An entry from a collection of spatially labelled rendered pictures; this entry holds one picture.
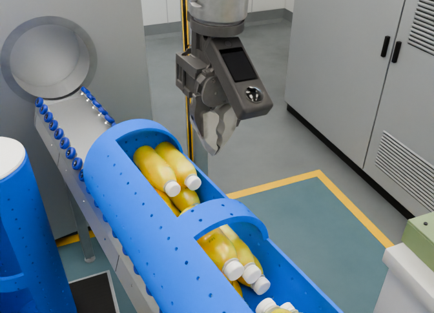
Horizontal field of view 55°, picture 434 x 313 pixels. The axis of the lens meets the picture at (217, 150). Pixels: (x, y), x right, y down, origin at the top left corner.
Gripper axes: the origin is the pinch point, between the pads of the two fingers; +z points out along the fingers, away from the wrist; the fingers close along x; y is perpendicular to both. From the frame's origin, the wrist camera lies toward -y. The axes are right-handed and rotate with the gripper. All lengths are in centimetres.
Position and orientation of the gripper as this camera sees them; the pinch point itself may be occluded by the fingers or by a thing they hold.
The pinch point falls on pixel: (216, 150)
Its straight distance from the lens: 64.9
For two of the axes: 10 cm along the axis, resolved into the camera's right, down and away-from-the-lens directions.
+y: -5.2, -5.2, 6.7
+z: -0.6, 8.1, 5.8
